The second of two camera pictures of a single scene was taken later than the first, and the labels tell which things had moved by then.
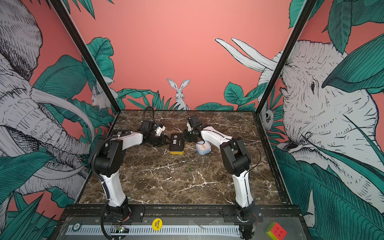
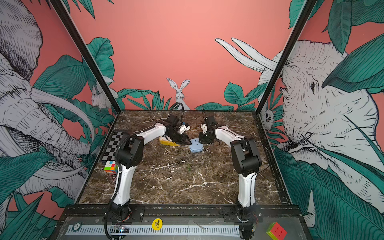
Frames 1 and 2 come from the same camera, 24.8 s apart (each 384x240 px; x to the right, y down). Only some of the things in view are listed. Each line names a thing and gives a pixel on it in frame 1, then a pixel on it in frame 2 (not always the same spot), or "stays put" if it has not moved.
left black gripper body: x=157 y=141 → x=178 y=138
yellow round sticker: x=157 y=224 stays put
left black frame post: x=64 y=13 stays put
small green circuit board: x=121 y=229 stays put
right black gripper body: x=190 y=136 → x=205 y=138
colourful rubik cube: x=276 y=232 stays put
